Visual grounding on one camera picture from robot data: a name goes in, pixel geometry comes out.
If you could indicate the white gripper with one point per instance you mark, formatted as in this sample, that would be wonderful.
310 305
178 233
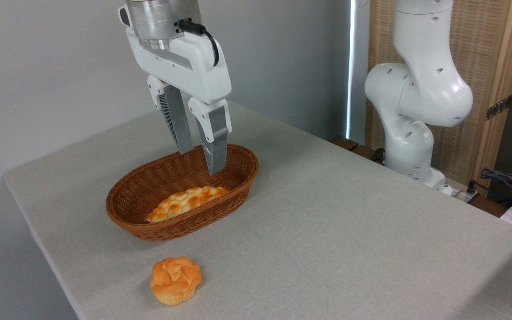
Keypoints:
194 66

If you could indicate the brown oval wicker basket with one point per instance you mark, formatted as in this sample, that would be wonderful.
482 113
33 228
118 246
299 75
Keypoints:
185 227

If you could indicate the metal screen hinge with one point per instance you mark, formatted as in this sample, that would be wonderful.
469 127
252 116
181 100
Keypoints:
498 108

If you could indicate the long braided bread loaf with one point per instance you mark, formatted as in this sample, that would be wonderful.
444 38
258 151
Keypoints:
180 202

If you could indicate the wooden woven folding screen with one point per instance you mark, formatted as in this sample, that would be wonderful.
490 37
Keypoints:
478 44

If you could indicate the grey tablecloth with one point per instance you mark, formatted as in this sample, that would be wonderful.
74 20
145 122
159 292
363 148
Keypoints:
327 231

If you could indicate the round orange bread bun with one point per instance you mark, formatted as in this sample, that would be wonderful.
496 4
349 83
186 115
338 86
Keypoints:
175 280

